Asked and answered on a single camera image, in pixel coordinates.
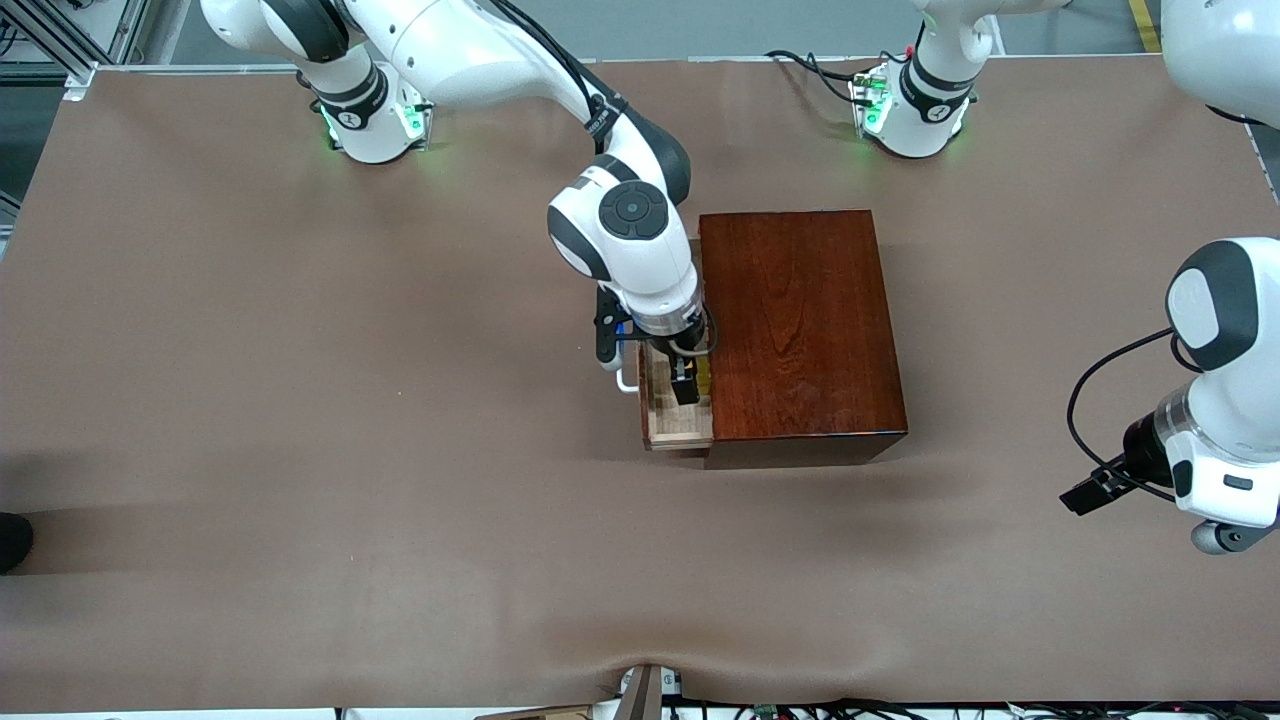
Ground light wood drawer white handle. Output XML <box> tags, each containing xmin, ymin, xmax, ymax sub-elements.
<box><xmin>617</xmin><ymin>235</ymin><xmax>717</xmax><ymax>453</ymax></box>

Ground dark brown wooden cabinet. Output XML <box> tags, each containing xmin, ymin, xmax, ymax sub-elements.
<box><xmin>697</xmin><ymin>208</ymin><xmax>911</xmax><ymax>469</ymax></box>

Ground brown paper table cover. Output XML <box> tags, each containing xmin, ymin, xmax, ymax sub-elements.
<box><xmin>0</xmin><ymin>52</ymin><xmax>1280</xmax><ymax>706</ymax></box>

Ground brown cardboard piece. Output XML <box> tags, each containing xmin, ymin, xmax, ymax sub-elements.
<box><xmin>475</xmin><ymin>703</ymin><xmax>593</xmax><ymax>720</ymax></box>

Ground black round object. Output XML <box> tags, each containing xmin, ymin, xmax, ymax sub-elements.
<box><xmin>0</xmin><ymin>512</ymin><xmax>34</xmax><ymax>576</ymax></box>

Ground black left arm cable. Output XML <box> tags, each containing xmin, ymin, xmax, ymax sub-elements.
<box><xmin>1066</xmin><ymin>328</ymin><xmax>1206</xmax><ymax>501</ymax></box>

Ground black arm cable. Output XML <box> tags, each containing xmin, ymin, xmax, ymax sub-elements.
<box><xmin>1066</xmin><ymin>328</ymin><xmax>1206</xmax><ymax>501</ymax></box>
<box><xmin>490</xmin><ymin>0</ymin><xmax>716</xmax><ymax>359</ymax></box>

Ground black base power cables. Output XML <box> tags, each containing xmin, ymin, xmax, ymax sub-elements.
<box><xmin>765</xmin><ymin>48</ymin><xmax>881</xmax><ymax>109</ymax></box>

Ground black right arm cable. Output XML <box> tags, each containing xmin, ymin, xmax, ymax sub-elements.
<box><xmin>490</xmin><ymin>0</ymin><xmax>716</xmax><ymax>359</ymax></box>

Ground aluminium frame profile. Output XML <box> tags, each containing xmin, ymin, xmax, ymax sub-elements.
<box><xmin>0</xmin><ymin>0</ymin><xmax>151</xmax><ymax>96</ymax></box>

